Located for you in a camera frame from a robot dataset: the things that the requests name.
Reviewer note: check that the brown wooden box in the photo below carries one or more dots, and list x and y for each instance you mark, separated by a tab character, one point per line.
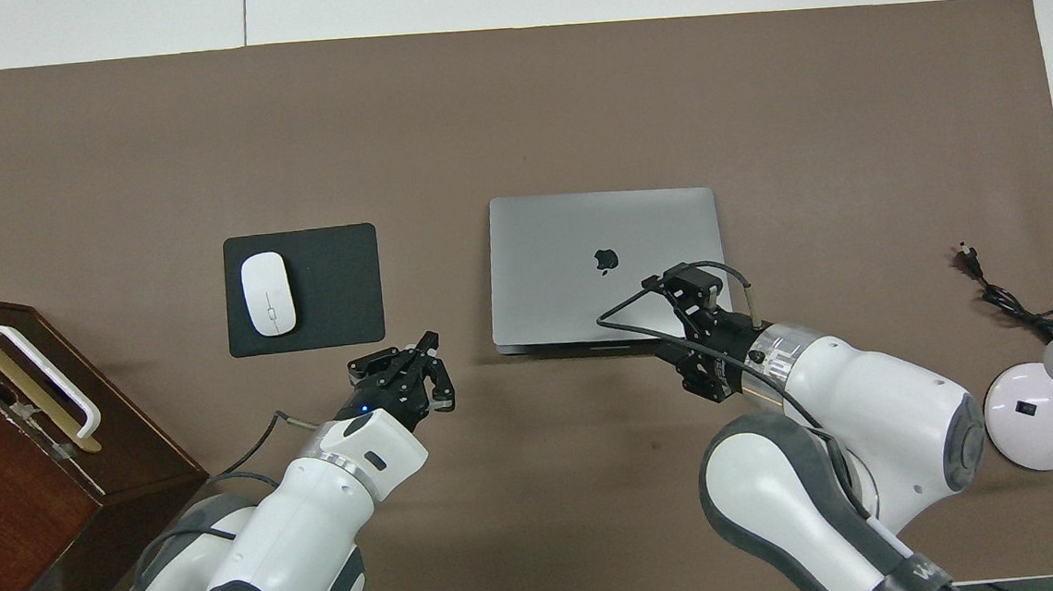
2	480

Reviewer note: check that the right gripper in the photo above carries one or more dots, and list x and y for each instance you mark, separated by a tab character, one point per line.
720	342

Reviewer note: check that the black mouse pad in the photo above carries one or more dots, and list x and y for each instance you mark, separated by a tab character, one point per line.
340	285

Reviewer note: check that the grey laptop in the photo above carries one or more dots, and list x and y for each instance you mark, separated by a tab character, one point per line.
561	265

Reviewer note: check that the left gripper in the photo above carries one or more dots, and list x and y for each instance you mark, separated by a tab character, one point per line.
388	402

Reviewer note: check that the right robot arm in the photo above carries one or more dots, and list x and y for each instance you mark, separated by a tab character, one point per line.
869	420

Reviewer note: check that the white computer mouse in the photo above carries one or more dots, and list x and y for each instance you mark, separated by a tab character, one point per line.
267	293

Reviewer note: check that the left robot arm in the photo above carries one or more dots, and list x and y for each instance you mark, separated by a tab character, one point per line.
292	525

